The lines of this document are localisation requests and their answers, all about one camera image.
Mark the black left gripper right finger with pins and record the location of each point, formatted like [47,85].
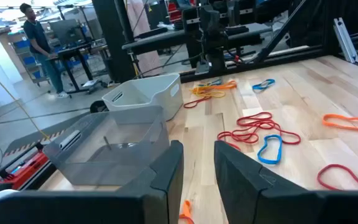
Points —
[275,205]

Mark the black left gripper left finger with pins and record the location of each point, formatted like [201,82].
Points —
[104,208]

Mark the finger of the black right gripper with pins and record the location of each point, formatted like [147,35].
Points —
[191,27]
[235,20]

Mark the blue rubber band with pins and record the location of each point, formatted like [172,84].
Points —
[268,162]
[255,88]

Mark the yellow rubber band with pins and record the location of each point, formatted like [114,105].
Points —
[216,93]
[204,92]

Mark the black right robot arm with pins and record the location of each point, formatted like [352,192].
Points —
[210,53]

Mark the pink hanging cloth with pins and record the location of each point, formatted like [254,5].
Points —
[141,31]

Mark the smoky grey plastic basket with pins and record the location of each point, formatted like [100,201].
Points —
[82,155]

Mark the off-white plastic basket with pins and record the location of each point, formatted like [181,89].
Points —
[154,96]

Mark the red portable power station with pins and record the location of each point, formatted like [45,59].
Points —
[23,171]

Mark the hazard striped floor strip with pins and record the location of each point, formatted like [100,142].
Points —
[42,137]

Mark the silver aluminium extrusion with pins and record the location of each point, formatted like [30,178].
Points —
[346,40]

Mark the black standing desk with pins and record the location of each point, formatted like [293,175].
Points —
[73,53]

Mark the black monitor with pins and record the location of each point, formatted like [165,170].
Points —
[65,31]

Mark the person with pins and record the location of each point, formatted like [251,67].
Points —
[37,34]

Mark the shelf with blue bins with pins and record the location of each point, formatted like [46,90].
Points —
[20,43]

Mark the black aluminium frame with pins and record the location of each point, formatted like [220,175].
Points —
[280,31]

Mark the black vertical post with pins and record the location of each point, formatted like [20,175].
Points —
[113,37]

